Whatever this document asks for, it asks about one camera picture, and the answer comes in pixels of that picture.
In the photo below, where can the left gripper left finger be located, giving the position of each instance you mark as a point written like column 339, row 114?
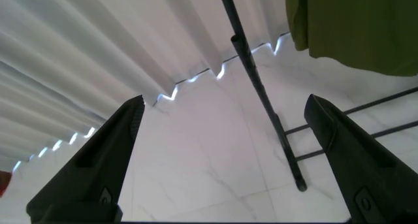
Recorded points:
column 91, row 181

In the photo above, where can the black clothes rack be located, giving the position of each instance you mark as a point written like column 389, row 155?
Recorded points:
column 254, row 77

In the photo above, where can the green sleeveless shirt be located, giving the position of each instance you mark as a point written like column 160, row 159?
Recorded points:
column 359, row 28

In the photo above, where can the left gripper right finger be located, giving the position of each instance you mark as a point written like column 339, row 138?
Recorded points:
column 369, row 185

